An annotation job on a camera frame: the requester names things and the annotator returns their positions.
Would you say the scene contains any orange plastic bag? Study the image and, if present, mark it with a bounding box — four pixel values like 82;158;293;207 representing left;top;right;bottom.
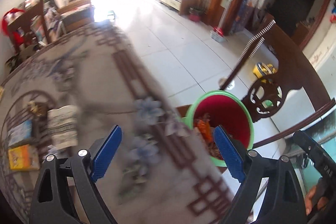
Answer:
194;113;214;144

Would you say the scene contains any patterned paper cup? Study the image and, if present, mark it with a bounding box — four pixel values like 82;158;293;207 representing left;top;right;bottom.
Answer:
47;105;78;149

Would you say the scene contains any brown cigarette box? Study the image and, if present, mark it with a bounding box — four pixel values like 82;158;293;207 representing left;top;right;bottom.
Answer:
27;101;49;117

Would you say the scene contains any yellow iced tea carton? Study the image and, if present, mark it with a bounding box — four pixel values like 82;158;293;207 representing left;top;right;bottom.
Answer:
8;144;40;171

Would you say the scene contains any blue white medicine box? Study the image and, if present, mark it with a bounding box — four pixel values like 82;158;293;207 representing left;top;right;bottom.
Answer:
8;120;34;148

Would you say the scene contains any green red trash bin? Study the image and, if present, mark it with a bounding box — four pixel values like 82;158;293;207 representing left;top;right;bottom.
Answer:
183;90;255;168

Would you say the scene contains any person's right hand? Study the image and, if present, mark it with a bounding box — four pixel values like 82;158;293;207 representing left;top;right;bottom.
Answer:
305;178;334;215

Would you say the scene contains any patterned tablecloth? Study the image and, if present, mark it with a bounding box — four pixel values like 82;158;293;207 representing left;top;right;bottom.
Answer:
1;21;233;223

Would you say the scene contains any near carved wooden chair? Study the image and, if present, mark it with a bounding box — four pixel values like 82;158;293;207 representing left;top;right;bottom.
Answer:
175;12;336;151

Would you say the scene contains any white refrigerator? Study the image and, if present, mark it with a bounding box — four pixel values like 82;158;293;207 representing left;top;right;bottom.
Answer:
309;23;336;78

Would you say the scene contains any broom and dustpan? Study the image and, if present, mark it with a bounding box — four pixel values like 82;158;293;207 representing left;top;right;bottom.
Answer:
210;0;233;43

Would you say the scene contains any floral seat cushion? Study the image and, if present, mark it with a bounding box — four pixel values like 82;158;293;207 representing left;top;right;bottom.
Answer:
5;48;35;76

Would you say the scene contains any small black stool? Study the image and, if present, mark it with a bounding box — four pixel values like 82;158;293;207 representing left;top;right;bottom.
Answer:
107;11;116;23

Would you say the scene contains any red bag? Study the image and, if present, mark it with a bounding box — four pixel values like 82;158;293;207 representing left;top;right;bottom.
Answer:
1;8;27;46

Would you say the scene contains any red floor waste basket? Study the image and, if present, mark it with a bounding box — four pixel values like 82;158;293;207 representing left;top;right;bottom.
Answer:
189;7;204;22

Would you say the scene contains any far wooden dining chair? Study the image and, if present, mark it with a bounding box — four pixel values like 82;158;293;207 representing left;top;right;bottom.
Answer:
7;0;52;53

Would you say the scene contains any wooden sofa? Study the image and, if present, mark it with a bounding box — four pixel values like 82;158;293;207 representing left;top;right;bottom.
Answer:
54;0;94;32

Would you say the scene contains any white beaded cord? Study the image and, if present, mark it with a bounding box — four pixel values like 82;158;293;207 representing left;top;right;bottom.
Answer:
239;19;276;62

